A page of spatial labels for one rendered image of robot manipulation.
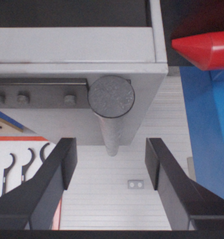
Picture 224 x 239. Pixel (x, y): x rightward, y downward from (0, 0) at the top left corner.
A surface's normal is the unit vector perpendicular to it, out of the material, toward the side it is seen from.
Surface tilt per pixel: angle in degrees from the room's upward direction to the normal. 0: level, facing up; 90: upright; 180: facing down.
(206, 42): 77
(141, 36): 90
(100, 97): 89
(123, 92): 89
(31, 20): 90
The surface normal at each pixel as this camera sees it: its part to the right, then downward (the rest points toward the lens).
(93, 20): 0.00, -0.33
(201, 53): -0.67, 0.37
